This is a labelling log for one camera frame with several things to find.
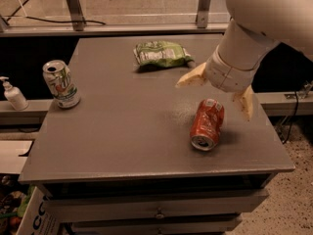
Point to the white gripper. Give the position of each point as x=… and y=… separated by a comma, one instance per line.
x=226, y=75

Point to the red crushed coke can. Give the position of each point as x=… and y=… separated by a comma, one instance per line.
x=206, y=128

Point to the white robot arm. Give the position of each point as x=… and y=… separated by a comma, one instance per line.
x=256, y=27

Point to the white green 7up can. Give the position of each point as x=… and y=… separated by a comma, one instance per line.
x=57, y=76

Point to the green chip bag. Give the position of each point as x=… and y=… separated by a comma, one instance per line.
x=160, y=55

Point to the grey lower drawer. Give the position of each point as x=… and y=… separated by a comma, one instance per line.
x=201, y=224

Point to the grey drawer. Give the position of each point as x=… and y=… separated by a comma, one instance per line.
x=172, y=205
x=201, y=224

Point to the top drawer knob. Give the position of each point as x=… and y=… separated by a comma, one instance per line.
x=159, y=214

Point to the grey top drawer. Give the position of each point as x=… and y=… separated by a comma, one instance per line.
x=172, y=205

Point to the white pump bottle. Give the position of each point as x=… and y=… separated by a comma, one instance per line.
x=13, y=95

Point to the white cardboard box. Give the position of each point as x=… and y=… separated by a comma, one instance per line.
x=36, y=220

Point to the right metal bracket post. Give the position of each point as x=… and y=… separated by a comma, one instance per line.
x=202, y=13

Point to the metal bracket post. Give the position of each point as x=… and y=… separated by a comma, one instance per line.
x=76, y=15
x=202, y=13

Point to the left metal bracket post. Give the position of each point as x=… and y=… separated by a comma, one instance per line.
x=76, y=15

